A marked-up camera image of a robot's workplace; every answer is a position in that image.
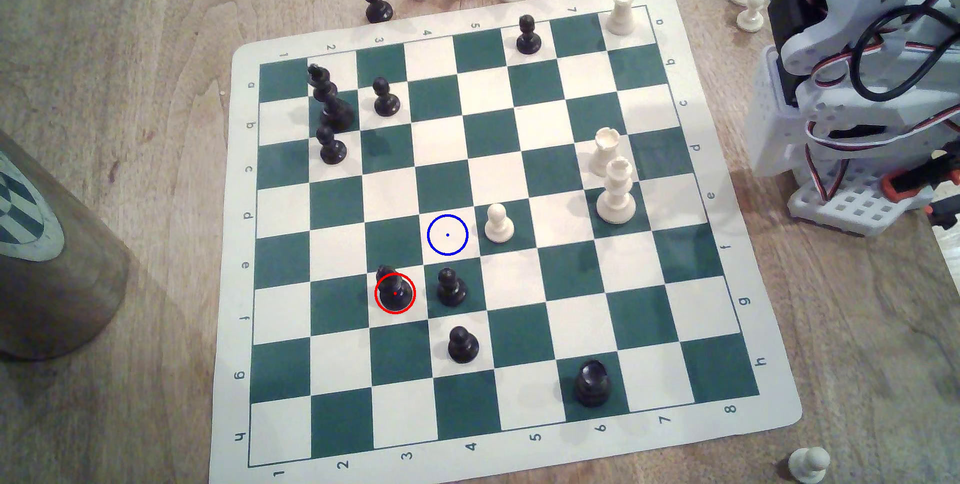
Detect white chess rook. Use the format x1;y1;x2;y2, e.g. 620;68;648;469
588;127;622;178
604;0;637;37

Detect black looped cable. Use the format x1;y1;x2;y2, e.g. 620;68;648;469
851;0;954;103

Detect black chess pawn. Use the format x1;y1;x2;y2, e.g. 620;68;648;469
515;14;543;55
315;124;348;165
436;267;470;308
375;265;416;313
372;77;402;118
447;326;480;364

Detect black chess rook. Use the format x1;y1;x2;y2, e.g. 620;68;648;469
573;359;612;408

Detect white chess queen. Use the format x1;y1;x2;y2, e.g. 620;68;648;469
596;156;638;226

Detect orange and black clamp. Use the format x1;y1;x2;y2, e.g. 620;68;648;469
879;150;960;230

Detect green and white chess mat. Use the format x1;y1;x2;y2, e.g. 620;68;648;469
208;0;804;484

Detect red white black servo wires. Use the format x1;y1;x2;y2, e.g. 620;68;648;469
802;49;960;204

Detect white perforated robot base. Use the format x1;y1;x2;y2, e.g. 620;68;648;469
787;162;935;238

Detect brown cylindrical chess container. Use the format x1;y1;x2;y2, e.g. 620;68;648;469
0;128;132;361

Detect black chess king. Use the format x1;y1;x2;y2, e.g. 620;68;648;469
306;63;356;133

